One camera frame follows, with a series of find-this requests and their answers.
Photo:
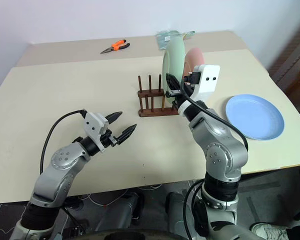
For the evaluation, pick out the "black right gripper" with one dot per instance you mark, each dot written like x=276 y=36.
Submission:
x=186 y=87

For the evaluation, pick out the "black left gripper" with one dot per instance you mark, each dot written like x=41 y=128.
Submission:
x=109 y=139

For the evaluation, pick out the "pale green plate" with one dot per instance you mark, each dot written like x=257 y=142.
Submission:
x=175 y=60

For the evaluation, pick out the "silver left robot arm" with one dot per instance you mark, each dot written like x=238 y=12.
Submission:
x=62 y=160

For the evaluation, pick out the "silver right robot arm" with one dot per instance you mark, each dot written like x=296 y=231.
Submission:
x=220 y=155

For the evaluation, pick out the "dark wooden dish rack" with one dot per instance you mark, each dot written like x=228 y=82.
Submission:
x=152 y=113

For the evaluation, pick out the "pink plate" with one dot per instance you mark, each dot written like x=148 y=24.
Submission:
x=195 y=58

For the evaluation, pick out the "clear plastic bag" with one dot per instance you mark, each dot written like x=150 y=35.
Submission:
x=165 y=40

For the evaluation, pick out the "grey left robot leg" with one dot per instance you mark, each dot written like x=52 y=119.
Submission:
x=125 y=212

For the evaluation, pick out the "grey robot leg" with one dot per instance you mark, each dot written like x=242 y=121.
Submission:
x=177 y=212
x=125 y=212

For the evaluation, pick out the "blue plate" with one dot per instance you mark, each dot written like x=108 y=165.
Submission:
x=255 y=117

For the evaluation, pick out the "grey right robot leg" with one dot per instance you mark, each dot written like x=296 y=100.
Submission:
x=177 y=212

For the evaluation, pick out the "dark rounded robot torso rim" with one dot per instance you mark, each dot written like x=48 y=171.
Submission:
x=140 y=236

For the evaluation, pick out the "white sneaker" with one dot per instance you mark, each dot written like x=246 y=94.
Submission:
x=270 y=231

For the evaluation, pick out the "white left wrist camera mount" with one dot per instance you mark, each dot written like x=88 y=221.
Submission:
x=93 y=125

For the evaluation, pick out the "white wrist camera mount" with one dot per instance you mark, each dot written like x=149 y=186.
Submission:
x=93 y=125
x=207 y=85

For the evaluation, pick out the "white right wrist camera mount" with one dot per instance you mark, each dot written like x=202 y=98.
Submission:
x=207 y=85

